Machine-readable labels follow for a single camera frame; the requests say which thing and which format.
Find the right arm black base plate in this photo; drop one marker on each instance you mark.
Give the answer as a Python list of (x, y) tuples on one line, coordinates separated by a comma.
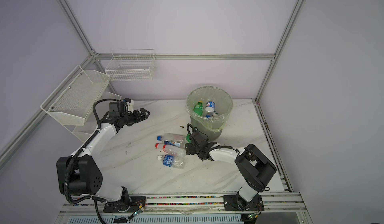
[(237, 203)]

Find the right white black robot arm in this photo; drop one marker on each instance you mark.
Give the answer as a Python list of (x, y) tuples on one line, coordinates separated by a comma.
[(254, 166)]

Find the clear bottle red white label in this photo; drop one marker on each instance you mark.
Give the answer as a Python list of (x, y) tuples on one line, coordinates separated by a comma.
[(170, 149)]

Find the clear bottle blue cap sideways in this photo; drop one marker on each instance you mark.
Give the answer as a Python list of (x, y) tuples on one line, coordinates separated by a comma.
[(172, 139)]

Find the translucent green bin liner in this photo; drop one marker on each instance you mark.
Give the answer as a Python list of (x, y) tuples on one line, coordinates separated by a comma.
[(222, 104)]

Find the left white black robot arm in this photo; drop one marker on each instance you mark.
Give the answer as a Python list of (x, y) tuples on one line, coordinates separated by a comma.
[(79, 176)]

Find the upper white mesh shelf basket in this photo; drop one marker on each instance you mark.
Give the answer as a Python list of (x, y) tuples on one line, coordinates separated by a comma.
[(71, 102)]

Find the clear bottle blue label angled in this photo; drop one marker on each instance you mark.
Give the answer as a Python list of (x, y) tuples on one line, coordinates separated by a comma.
[(172, 161)]

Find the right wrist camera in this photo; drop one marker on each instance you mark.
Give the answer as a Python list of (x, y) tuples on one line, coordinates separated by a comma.
[(197, 137)]

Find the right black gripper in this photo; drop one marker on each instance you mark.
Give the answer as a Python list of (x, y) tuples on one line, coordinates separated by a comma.
[(188, 146)]

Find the aluminium front rail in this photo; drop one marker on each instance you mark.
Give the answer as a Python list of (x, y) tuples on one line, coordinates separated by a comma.
[(285, 208)]

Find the green bottle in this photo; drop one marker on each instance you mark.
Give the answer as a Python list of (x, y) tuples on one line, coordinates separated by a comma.
[(199, 108), (188, 138)]

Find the grey mesh waste bin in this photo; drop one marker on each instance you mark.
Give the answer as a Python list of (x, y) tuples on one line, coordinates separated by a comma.
[(209, 116)]

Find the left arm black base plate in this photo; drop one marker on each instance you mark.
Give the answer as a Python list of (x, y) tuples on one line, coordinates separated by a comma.
[(133, 205)]

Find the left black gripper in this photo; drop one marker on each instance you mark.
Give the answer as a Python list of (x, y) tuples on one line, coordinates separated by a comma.
[(139, 118)]

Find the white wire wall basket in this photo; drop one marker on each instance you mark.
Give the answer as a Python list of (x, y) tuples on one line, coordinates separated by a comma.
[(132, 65)]

